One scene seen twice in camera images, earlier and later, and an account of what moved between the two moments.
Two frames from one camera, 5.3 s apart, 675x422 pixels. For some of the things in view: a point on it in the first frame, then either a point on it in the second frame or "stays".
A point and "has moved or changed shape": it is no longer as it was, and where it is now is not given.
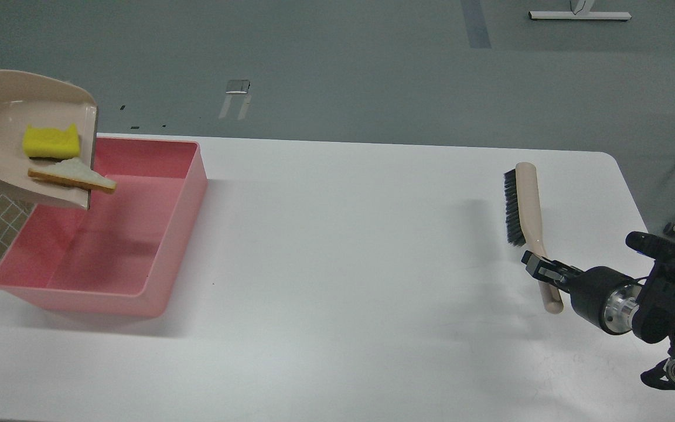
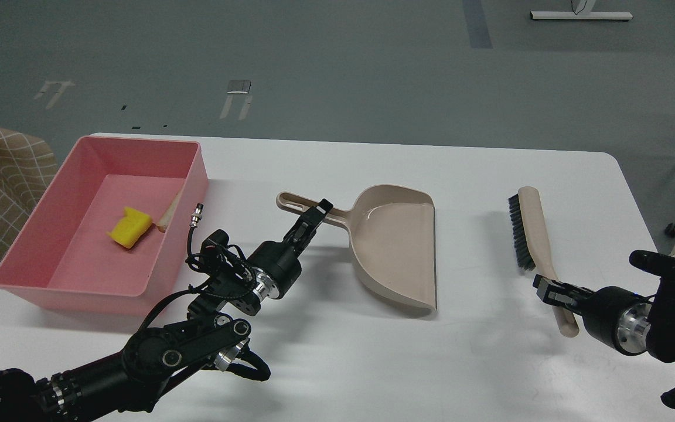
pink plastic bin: x=120 y=255 stays
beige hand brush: x=524 y=223 has moved or changed shape
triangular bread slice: x=74 y=172 → x=162 y=224
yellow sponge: x=50 y=142 → x=130 y=228
